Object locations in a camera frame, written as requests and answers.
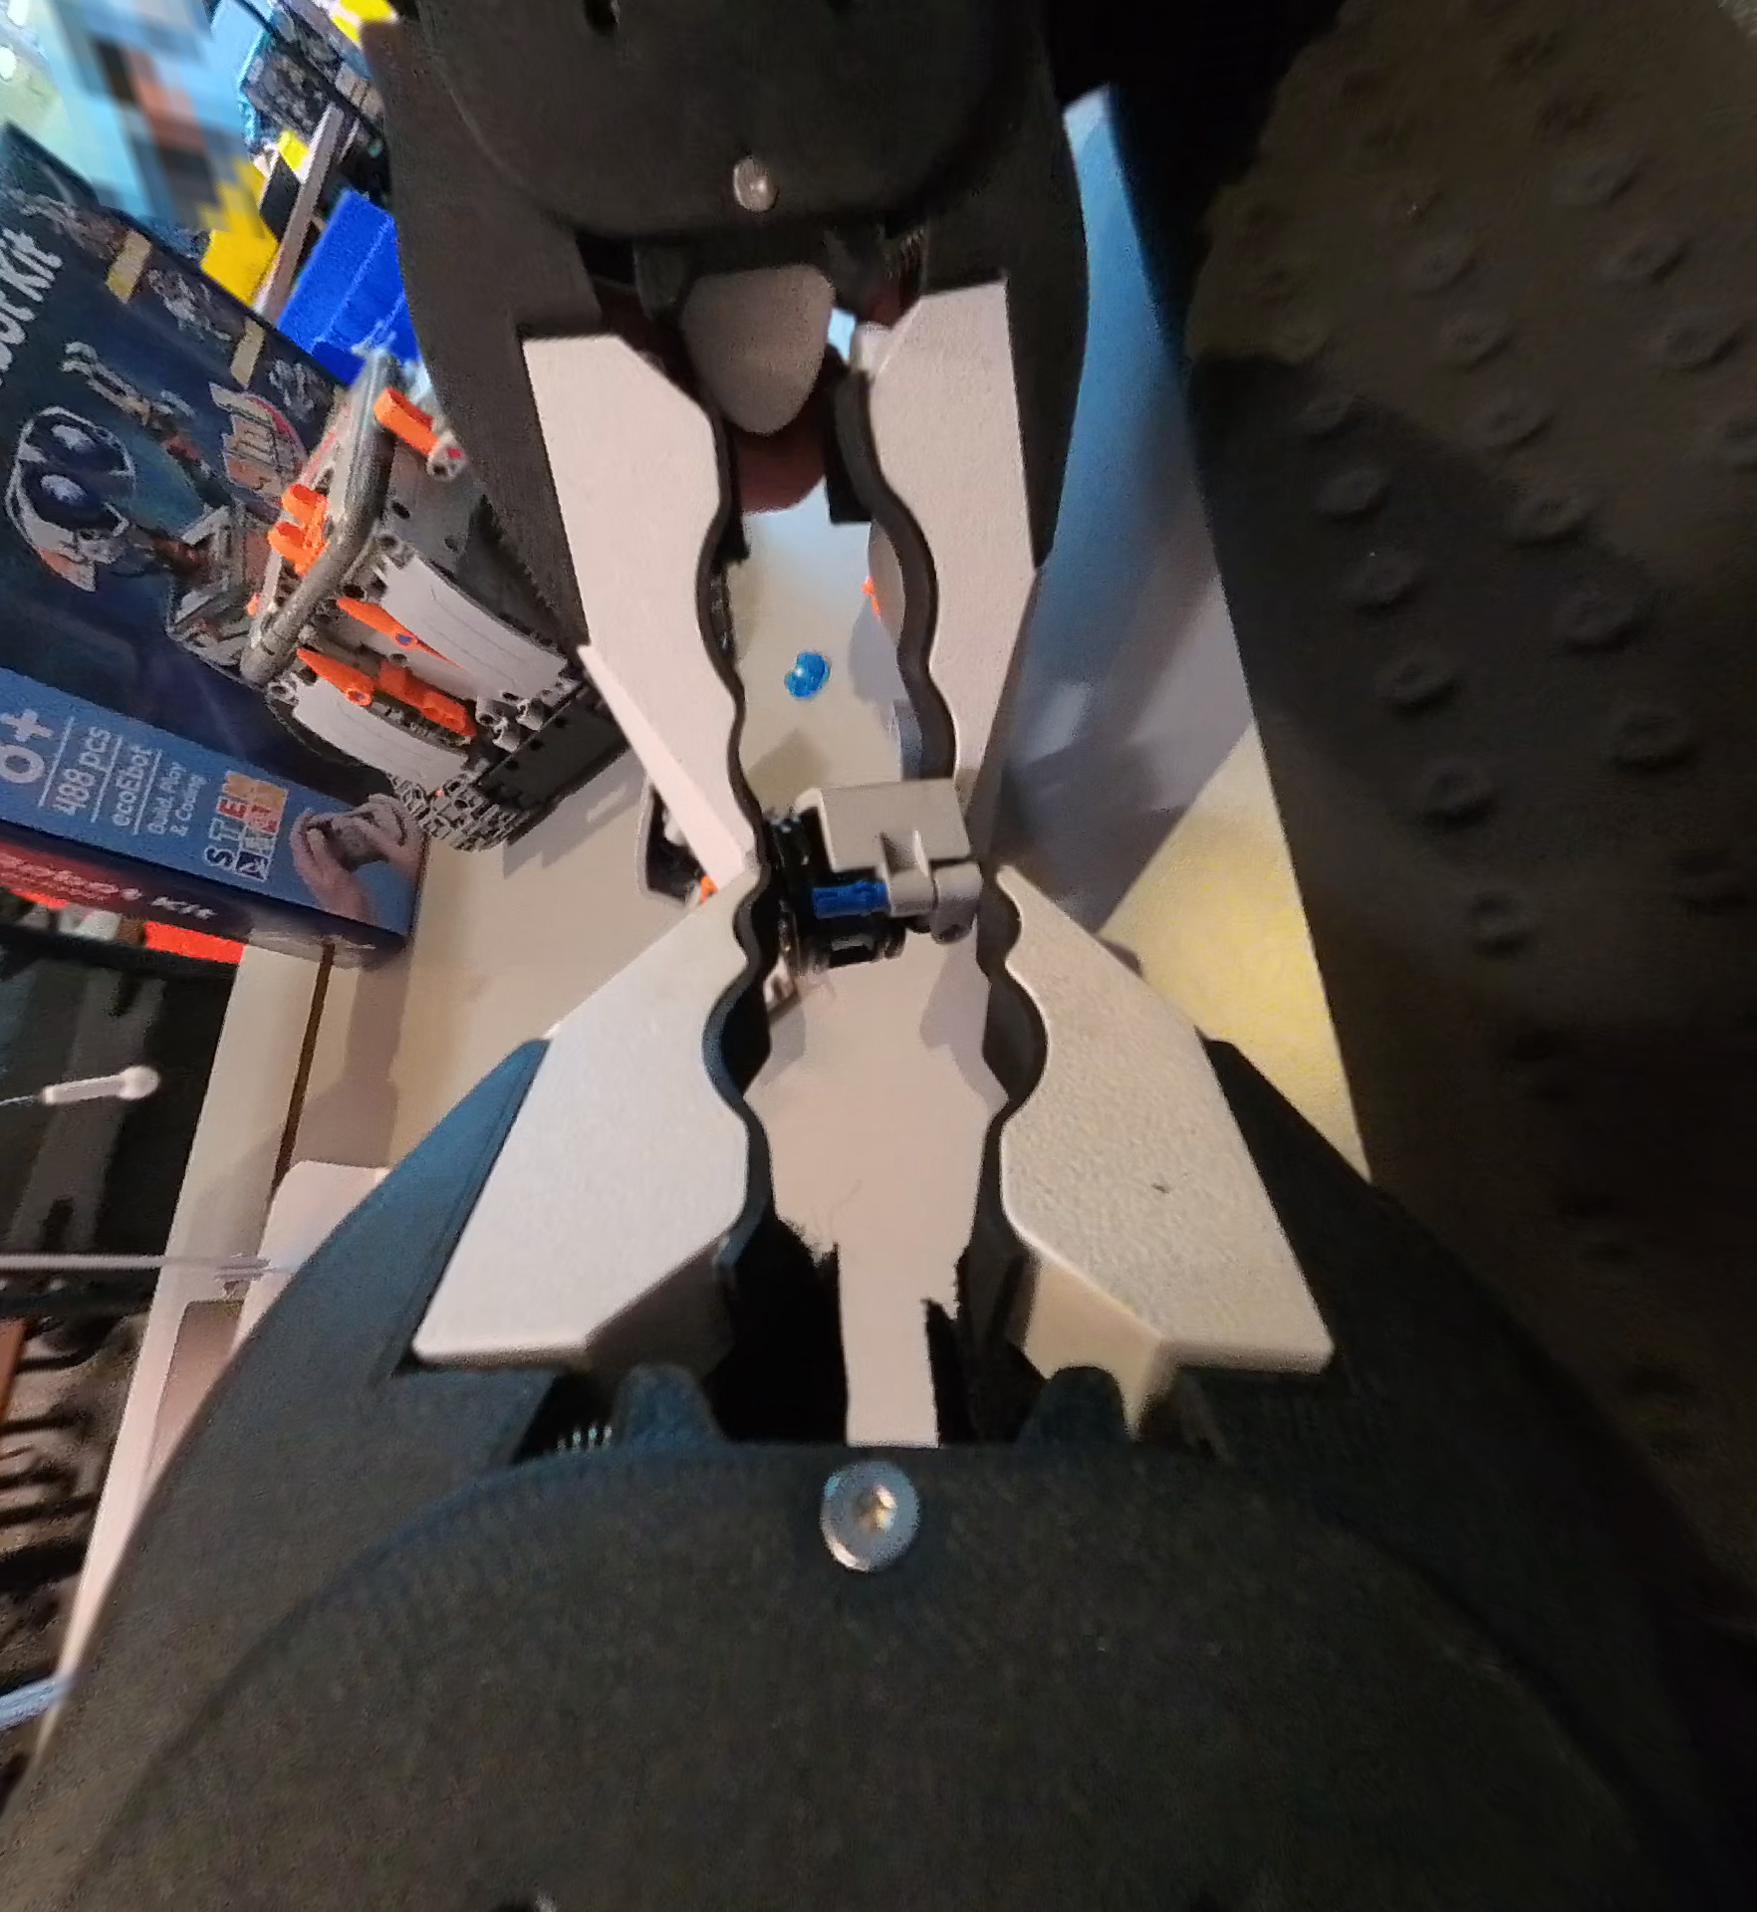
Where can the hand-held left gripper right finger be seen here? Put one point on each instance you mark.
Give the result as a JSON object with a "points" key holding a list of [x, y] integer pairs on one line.
{"points": [[1162, 1195]]}

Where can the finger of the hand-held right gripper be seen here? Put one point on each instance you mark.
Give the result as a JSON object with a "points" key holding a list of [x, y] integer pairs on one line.
{"points": [[968, 479], [624, 522]]}

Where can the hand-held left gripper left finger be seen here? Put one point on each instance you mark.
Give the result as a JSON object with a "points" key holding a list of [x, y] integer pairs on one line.
{"points": [[594, 1195]]}

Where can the black toy wheel hub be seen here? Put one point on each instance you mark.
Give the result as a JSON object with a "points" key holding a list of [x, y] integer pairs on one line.
{"points": [[878, 837]]}

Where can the blue connector pin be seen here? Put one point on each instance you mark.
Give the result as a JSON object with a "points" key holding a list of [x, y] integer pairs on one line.
{"points": [[841, 899]]}

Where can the person's right hand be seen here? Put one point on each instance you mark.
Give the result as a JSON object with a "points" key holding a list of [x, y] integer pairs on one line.
{"points": [[786, 463]]}

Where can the tracked toy brick robot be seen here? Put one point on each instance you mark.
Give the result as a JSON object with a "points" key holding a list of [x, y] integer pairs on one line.
{"points": [[429, 628]]}

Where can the clear blue round stud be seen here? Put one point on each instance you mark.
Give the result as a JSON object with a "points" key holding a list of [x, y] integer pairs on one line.
{"points": [[807, 675]]}

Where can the grey dome brick assembly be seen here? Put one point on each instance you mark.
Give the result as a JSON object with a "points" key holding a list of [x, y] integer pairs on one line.
{"points": [[668, 853]]}

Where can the blue plastic bin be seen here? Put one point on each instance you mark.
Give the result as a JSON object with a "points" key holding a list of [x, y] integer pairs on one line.
{"points": [[348, 275]]}

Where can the blue toy kit box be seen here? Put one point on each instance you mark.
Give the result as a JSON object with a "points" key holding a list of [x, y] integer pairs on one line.
{"points": [[72, 597]]}

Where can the black dimpled mat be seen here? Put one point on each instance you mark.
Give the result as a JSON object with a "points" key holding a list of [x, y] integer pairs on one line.
{"points": [[1536, 747]]}

